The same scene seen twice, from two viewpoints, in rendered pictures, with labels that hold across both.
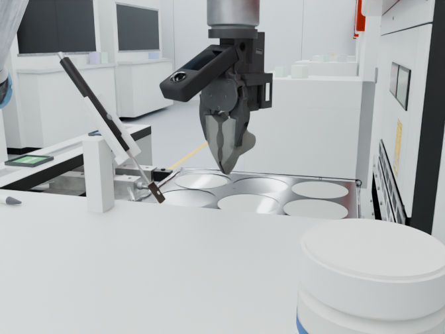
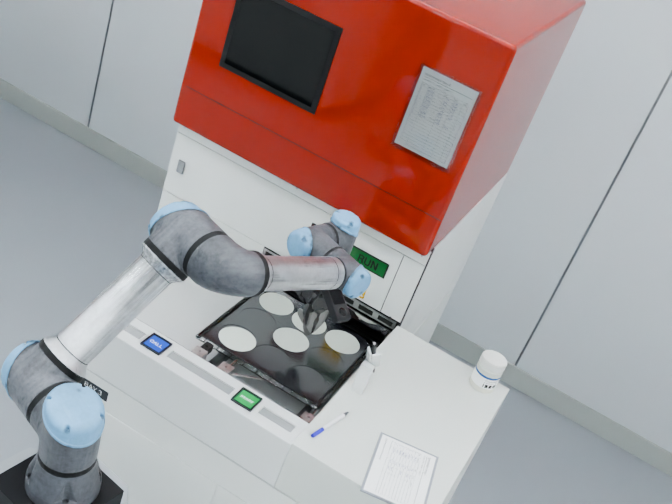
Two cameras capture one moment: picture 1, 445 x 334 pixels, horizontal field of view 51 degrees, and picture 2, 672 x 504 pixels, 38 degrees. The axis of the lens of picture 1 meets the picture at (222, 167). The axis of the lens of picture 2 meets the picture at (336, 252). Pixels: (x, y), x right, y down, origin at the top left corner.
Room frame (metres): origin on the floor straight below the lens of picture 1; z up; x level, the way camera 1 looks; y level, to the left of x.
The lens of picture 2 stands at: (0.65, 2.05, 2.44)
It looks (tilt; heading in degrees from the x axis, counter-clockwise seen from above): 31 degrees down; 271
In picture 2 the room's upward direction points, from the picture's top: 21 degrees clockwise
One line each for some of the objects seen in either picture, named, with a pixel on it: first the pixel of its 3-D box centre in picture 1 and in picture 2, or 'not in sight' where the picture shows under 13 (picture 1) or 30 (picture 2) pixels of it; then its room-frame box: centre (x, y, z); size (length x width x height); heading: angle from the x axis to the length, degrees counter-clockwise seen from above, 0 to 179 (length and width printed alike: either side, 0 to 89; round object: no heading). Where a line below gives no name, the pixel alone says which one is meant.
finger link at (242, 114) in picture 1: (234, 115); not in sight; (0.67, -0.02, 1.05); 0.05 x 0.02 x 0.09; 45
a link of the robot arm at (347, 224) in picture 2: not in sight; (340, 234); (0.70, -0.01, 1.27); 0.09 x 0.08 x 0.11; 54
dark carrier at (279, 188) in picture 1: (247, 205); (290, 340); (0.72, -0.04, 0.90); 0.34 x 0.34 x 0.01; 75
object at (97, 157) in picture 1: (110, 154); (368, 367); (0.52, 0.13, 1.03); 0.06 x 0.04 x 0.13; 75
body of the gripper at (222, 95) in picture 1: (236, 71); (320, 283); (0.70, -0.02, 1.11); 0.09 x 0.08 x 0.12; 135
